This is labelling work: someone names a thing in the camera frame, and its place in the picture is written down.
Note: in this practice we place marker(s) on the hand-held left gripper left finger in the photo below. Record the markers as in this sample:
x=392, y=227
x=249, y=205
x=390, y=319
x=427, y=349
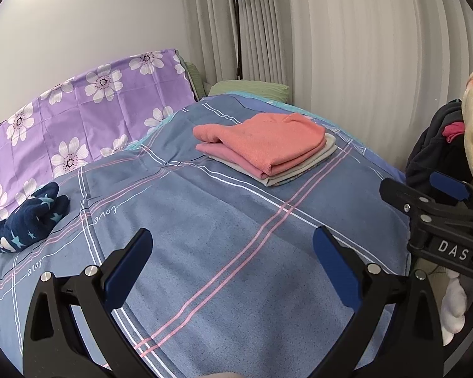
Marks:
x=130, y=260

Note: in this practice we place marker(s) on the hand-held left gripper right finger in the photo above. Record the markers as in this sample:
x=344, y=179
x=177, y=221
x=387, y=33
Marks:
x=335, y=267

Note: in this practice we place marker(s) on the green pillow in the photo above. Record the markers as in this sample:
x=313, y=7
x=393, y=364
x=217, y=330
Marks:
x=195, y=78
x=252, y=88

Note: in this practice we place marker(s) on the navy star print fleece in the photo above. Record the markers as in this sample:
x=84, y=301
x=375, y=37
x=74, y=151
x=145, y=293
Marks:
x=27, y=220

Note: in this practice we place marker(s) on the blue plaid bedsheet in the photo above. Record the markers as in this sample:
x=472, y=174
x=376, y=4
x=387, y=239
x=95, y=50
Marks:
x=220, y=220

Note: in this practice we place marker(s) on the purple floral pillow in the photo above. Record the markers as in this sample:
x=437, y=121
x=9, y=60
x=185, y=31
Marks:
x=63, y=118

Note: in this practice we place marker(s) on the salmon pink sweater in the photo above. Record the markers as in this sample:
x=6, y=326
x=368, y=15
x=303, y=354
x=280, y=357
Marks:
x=268, y=141

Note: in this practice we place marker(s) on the white pleated curtain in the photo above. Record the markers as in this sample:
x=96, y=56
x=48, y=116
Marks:
x=358, y=47

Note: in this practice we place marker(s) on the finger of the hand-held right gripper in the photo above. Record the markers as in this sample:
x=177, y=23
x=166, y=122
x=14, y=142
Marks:
x=449, y=185
x=400, y=195

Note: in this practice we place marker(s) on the white sock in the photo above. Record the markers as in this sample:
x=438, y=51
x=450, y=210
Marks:
x=455, y=303

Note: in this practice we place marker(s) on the magenta cloth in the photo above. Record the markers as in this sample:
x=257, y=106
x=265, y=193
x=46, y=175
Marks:
x=453, y=132

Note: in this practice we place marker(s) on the dark jacket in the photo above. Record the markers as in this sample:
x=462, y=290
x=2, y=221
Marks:
x=429, y=153

